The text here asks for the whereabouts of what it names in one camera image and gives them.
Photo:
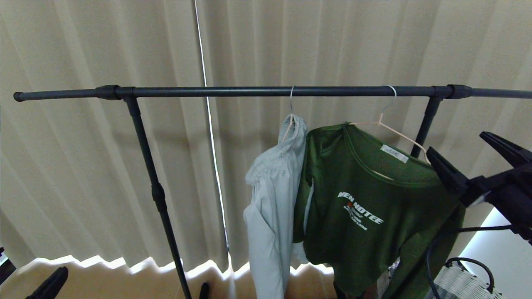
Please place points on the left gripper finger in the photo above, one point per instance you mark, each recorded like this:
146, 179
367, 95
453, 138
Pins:
48, 286
6, 270

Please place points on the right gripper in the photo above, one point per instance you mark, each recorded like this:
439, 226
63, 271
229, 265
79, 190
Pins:
515, 191

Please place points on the green long-sleeved shirt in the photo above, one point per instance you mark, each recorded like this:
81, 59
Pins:
332, 166

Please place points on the pale grey shorts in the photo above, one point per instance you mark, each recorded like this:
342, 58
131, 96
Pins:
270, 207

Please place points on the white laundry basket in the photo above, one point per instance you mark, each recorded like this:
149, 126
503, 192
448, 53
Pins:
461, 286

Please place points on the black clothes rack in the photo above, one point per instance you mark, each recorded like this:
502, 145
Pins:
249, 91

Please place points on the beige curtain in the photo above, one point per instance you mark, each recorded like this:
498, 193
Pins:
83, 166

